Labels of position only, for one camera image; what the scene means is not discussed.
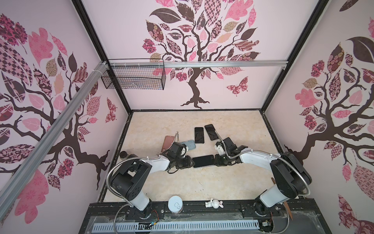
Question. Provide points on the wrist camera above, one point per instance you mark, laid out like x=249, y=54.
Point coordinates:
x=220, y=148
x=183, y=150

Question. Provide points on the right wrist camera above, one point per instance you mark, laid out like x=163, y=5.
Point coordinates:
x=220, y=148

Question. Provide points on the black wire basket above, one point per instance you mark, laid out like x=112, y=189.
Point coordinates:
x=135, y=73

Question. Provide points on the brown wooden stick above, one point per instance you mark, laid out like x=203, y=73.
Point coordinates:
x=288, y=210

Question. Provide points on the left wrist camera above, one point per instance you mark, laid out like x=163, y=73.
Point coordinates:
x=183, y=150

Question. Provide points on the upper light blue phone case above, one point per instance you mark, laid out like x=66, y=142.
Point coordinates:
x=190, y=145

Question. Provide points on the black phone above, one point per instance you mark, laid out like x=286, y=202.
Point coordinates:
x=210, y=129
x=203, y=161
x=199, y=135

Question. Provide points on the aluminium rail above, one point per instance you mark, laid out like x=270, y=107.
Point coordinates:
x=200, y=64
x=21, y=177

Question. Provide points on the pink phone case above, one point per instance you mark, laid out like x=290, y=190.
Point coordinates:
x=168, y=141

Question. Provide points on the left aluminium rail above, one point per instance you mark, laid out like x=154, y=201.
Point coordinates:
x=21, y=177

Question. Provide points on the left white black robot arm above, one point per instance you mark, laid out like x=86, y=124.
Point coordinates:
x=127, y=178

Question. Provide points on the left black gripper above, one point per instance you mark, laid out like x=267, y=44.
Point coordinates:
x=187, y=164

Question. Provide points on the dark cylindrical jar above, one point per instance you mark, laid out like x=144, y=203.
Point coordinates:
x=123, y=155

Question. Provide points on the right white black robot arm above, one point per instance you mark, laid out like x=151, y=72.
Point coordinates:
x=291, y=178

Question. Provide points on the white round can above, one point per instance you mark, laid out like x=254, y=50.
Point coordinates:
x=175, y=204

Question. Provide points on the white rabbit figurine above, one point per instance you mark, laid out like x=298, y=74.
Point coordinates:
x=214, y=203

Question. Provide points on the white slotted cable duct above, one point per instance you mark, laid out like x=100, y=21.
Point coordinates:
x=175, y=226

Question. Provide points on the back aluminium rail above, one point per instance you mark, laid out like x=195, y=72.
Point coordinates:
x=200, y=64

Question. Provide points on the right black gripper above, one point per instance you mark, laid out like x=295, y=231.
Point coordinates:
x=217, y=161

